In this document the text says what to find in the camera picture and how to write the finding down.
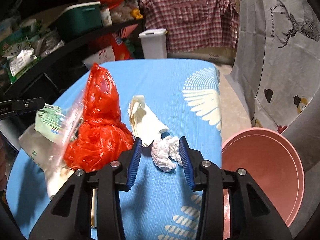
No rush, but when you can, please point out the clear zip bag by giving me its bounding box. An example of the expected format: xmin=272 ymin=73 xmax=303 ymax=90
xmin=47 ymin=89 xmax=84 ymax=170

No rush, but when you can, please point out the pink plastic trash basin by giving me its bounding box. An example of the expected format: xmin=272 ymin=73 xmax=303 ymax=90
xmin=222 ymin=128 xmax=305 ymax=226

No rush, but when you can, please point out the yellow toy figure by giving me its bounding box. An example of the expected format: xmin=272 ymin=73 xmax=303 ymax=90
xmin=131 ymin=8 xmax=144 ymax=20

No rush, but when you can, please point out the green white snack bag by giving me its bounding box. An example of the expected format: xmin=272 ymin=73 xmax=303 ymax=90
xmin=1 ymin=28 xmax=38 ymax=84

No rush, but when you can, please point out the beige paper bag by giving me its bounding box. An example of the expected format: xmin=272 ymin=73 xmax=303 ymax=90
xmin=18 ymin=124 xmax=74 ymax=199

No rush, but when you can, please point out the red plastic bag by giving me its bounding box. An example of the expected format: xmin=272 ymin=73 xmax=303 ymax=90
xmin=63 ymin=63 xmax=134 ymax=172

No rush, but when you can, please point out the black storage shelf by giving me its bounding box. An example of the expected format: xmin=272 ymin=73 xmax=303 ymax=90
xmin=0 ymin=0 xmax=146 ymax=153

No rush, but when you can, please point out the white pedal bin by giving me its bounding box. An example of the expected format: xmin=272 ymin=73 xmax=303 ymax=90
xmin=138 ymin=28 xmax=167 ymax=59

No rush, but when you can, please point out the white tissue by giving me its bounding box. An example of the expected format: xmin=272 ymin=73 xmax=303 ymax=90
xmin=151 ymin=133 xmax=183 ymax=173

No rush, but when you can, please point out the green panda package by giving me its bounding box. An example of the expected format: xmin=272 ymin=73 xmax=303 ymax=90
xmin=35 ymin=104 xmax=65 ymax=144

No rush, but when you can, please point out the small label jar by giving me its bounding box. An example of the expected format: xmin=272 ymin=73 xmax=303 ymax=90
xmin=100 ymin=4 xmax=112 ymax=27

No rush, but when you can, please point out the grey deer print curtain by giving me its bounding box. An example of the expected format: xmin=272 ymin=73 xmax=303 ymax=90
xmin=224 ymin=0 xmax=320 ymax=176

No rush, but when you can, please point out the red white sack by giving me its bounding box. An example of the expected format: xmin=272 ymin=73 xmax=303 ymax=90
xmin=82 ymin=33 xmax=133 ymax=69

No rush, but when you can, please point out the green storage box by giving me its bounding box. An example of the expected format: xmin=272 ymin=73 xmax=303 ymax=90
xmin=55 ymin=2 xmax=103 ymax=35

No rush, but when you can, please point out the light blue tablecloth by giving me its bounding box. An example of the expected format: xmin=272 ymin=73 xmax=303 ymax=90
xmin=5 ymin=58 xmax=223 ymax=240

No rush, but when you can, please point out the red plaid curtain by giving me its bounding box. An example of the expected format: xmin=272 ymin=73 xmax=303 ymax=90
xmin=140 ymin=0 xmax=239 ymax=53

